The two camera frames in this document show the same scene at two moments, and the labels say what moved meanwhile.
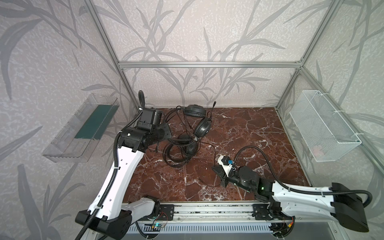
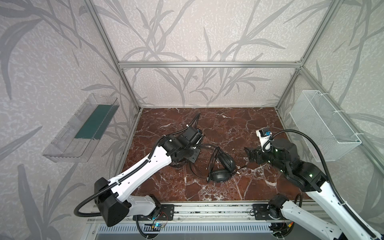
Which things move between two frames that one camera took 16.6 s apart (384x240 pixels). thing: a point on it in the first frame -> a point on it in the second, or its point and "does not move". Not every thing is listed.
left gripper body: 163,132 -> 193,154
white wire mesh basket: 327,134 does not move
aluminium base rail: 211,212 does not move
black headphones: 197,118 -> 222,167
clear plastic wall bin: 77,141 does not move
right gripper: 224,177 -> 256,155
